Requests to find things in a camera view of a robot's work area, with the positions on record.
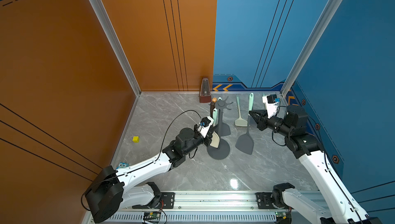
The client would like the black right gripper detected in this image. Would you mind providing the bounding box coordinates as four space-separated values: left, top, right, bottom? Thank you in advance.
248 109 293 138

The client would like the grey kitchen utensil rack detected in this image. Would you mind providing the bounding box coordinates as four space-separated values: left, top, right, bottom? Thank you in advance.
207 97 232 160

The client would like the green circuit board right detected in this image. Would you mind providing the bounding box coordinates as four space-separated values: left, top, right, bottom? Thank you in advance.
275 212 292 224

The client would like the brown wooden handle utensil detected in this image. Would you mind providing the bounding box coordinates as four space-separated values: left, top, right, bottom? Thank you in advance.
210 97 217 118

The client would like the aluminium corner post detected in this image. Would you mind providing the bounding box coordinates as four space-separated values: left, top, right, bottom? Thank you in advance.
89 0 142 97
280 0 343 98

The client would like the blue owl toy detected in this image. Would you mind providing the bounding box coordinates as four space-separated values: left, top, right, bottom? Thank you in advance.
117 162 129 169

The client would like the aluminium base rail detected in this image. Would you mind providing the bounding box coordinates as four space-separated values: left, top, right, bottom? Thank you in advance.
104 191 329 224

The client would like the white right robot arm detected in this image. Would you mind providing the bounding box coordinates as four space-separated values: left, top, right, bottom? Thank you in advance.
249 106 381 224

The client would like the green circuit board left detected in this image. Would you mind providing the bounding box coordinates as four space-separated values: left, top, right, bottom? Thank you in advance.
143 212 161 224

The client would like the aluminium corner post right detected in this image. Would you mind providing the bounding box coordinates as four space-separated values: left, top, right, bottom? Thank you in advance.
280 0 343 98

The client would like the small yellow cube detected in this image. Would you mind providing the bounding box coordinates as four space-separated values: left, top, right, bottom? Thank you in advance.
132 136 140 143

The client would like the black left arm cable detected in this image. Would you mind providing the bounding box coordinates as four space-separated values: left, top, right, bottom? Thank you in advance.
154 110 203 163

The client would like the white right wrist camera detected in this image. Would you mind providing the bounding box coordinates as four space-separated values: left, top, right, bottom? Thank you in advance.
262 94 279 118

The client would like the cream slotted turner mint handle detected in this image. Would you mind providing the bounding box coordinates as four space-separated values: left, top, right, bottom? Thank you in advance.
210 108 220 148

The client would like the aluminium corner post left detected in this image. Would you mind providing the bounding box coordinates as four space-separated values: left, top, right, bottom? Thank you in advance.
89 0 142 97

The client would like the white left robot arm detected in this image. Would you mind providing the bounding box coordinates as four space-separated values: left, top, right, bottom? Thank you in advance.
83 126 217 224

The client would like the green circuit board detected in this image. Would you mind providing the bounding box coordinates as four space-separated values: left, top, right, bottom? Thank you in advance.
275 212 292 224
143 212 161 224

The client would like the red wooden metronome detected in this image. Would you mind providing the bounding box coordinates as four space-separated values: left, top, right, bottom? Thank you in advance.
199 78 211 103

